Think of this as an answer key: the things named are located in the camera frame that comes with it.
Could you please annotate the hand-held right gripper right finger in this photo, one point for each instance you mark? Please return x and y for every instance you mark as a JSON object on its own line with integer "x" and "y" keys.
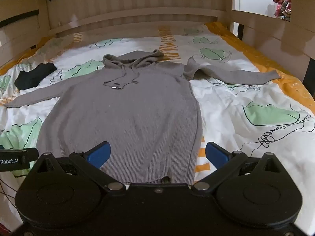
{"x": 217, "y": 154}

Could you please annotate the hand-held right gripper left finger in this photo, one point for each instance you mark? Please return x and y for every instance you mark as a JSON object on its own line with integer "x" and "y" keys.
{"x": 99, "y": 154}

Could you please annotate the grey hooded sweater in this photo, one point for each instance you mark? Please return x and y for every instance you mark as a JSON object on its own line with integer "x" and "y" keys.
{"x": 123, "y": 115}

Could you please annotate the red clothes pile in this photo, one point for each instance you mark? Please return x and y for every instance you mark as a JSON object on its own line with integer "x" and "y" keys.
{"x": 283, "y": 5}

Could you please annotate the leaf printed bed sheet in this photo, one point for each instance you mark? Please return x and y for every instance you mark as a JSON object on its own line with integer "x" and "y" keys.
{"x": 246, "y": 91}

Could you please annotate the black cloth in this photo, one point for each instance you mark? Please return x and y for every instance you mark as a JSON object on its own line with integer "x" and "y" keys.
{"x": 32, "y": 76}

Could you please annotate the wooden side shelf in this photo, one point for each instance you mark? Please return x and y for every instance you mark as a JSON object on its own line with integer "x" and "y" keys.
{"x": 17, "y": 29}

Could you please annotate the wooden bed frame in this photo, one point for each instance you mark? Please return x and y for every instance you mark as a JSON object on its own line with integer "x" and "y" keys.
{"x": 147, "y": 5}

